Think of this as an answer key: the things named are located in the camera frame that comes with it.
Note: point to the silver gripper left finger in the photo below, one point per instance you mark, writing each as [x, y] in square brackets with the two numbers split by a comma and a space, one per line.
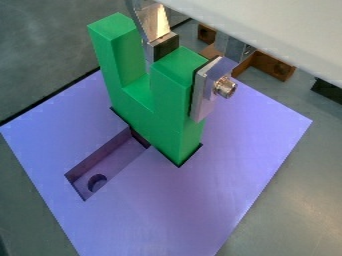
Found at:
[159, 40]

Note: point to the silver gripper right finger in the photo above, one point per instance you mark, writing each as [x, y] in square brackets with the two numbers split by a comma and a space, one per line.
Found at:
[213, 80]

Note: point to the green U-shaped block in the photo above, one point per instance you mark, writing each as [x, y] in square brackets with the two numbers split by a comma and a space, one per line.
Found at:
[150, 93]

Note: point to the purple board with cross slot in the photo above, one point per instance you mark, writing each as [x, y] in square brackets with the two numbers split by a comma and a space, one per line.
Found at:
[154, 209]

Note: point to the brown T-shaped block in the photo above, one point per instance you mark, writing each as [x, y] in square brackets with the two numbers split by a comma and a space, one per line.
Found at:
[267, 63]

